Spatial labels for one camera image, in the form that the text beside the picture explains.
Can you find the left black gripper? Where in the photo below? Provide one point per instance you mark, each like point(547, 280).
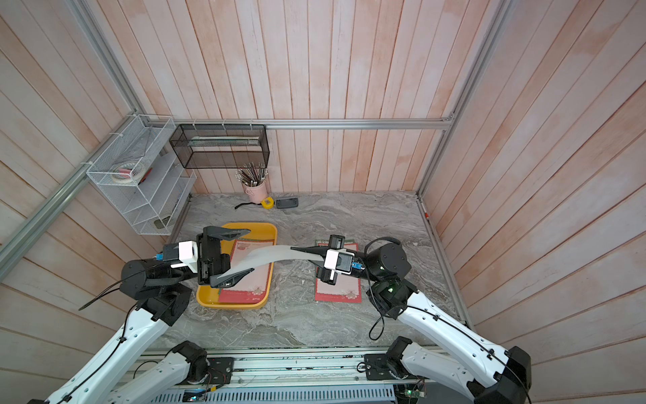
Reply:
point(212, 263)

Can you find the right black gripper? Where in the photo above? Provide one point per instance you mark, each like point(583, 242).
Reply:
point(326, 275)

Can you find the blue bordered stationery paper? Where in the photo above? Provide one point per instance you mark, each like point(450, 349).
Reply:
point(268, 255)

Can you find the yellow plastic storage tray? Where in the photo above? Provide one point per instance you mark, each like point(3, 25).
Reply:
point(260, 231)

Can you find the red bordered stationery paper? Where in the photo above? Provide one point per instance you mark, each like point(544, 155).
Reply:
point(346, 290)
point(252, 288)

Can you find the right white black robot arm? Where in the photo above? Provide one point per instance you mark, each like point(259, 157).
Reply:
point(483, 371)

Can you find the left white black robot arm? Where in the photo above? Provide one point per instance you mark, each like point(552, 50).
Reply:
point(157, 286)

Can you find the yellow tape measure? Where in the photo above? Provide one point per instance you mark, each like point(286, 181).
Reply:
point(268, 203)

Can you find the pink pencil cup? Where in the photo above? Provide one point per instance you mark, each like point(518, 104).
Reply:
point(257, 194)

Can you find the pencils bundle in cup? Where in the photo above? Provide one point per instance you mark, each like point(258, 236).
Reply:
point(252, 175)

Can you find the tape roll on shelf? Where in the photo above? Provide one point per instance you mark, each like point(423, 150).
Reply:
point(131, 172)

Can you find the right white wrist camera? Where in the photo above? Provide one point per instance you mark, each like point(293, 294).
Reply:
point(342, 261)

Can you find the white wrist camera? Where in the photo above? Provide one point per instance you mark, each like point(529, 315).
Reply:
point(342, 261)
point(180, 255)

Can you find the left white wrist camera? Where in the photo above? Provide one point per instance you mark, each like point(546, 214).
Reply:
point(180, 255)

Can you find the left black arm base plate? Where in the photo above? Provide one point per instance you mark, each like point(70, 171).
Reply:
point(217, 371)

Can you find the black mesh wall basket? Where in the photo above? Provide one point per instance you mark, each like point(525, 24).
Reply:
point(220, 146)

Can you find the white wire shelf rack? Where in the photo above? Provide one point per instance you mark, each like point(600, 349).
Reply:
point(151, 207)

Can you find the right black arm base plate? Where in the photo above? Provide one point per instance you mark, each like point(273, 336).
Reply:
point(384, 366)

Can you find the aluminium front rail frame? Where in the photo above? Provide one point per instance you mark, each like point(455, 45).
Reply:
point(299, 376)

